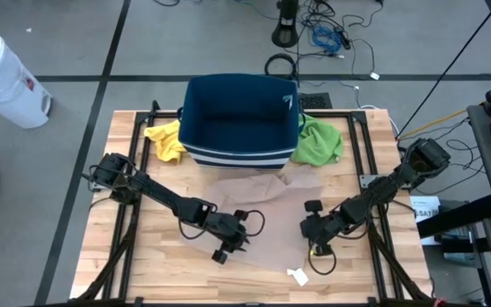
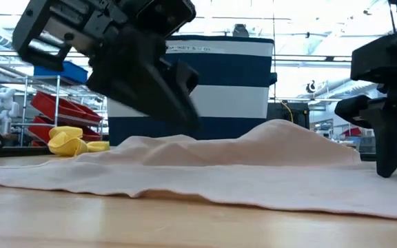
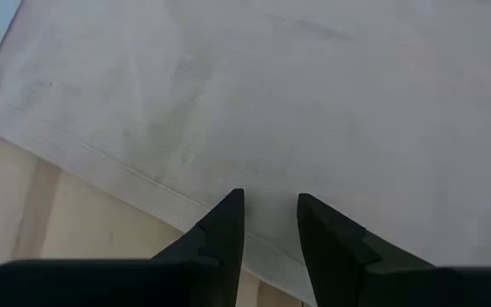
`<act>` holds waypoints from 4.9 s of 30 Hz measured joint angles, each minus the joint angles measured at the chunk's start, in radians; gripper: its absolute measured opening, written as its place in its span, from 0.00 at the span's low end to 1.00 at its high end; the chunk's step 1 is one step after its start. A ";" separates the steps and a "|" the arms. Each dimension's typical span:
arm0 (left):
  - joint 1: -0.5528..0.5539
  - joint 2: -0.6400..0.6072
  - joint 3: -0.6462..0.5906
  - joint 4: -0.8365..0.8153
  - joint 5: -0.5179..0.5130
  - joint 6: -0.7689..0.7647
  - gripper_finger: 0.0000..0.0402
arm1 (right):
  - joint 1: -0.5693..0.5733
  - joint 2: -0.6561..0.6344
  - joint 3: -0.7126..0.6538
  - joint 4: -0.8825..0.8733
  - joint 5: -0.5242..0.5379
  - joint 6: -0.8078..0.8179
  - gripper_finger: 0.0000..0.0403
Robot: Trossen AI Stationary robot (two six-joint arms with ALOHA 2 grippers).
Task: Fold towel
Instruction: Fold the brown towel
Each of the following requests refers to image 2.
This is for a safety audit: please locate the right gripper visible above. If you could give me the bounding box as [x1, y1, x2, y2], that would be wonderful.
[334, 82, 397, 183]

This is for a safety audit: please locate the pale pink towel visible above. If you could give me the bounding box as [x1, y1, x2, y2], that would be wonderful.
[0, 118, 397, 221]

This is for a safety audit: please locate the yellow microfiber towel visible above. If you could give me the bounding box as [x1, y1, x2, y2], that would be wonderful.
[48, 125, 111, 158]

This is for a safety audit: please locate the grey plastic bin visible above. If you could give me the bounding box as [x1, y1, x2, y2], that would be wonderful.
[358, 136, 378, 154]

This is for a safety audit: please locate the small red box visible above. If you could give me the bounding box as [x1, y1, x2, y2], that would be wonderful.
[341, 127, 363, 137]

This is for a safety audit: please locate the navy white striped fabric basket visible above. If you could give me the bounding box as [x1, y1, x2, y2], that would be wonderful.
[108, 34, 278, 146]

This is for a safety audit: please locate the blue plastic bin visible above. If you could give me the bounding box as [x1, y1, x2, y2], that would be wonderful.
[33, 61, 89, 85]

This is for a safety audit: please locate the red plastic bin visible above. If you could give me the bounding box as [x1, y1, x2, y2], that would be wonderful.
[28, 115, 102, 143]
[30, 91, 103, 123]

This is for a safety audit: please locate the black equipment box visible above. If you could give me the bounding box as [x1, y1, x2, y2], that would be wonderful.
[267, 101, 310, 130]

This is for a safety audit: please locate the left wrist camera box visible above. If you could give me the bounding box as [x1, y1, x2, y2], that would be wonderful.
[129, 0, 196, 38]

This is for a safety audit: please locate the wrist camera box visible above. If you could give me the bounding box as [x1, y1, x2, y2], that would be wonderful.
[351, 27, 397, 85]
[129, 0, 196, 38]

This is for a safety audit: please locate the metal wire shelf rack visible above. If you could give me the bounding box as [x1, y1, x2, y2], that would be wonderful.
[12, 74, 105, 148]

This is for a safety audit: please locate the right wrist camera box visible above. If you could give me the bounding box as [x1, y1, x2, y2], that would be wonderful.
[351, 27, 397, 85]

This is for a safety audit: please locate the thin yellow cable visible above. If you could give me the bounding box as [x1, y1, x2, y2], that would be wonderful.
[280, 99, 294, 124]

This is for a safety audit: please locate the black metal table frame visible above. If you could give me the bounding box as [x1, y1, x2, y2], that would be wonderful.
[0, 146, 377, 162]

